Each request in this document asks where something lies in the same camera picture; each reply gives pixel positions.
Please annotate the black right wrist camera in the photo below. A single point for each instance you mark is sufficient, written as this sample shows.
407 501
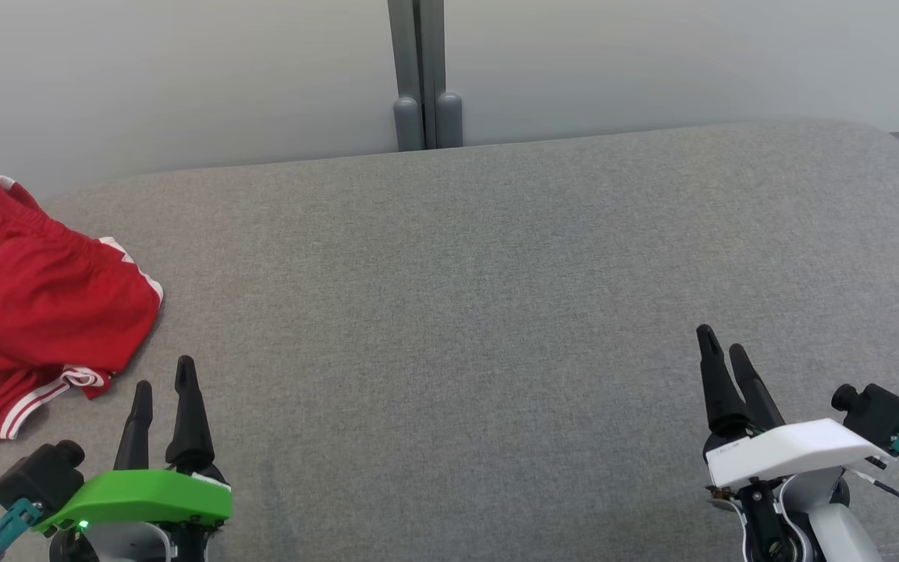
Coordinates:
879 414

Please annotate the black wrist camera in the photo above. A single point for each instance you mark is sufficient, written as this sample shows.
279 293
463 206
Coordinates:
879 414
36 476

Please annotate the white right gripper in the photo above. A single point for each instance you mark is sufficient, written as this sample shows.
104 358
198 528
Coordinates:
793 453

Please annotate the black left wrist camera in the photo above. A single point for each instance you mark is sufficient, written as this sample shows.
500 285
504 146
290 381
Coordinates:
36 476

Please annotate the grey double partition post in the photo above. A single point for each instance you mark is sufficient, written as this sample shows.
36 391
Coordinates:
422 70

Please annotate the red shorts with white stripes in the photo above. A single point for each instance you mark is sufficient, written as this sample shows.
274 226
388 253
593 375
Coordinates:
36 297

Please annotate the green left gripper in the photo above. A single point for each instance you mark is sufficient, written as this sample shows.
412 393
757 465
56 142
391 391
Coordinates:
145 496

